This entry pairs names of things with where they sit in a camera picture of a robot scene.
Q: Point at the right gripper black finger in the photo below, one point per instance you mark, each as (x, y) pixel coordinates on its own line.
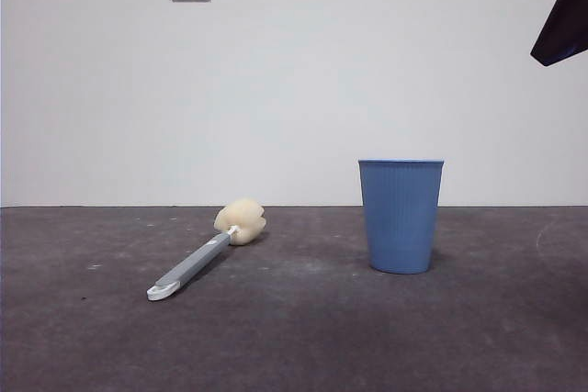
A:
(565, 29)

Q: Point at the blue ribbed plastic cup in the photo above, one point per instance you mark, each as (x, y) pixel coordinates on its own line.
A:
(402, 217)

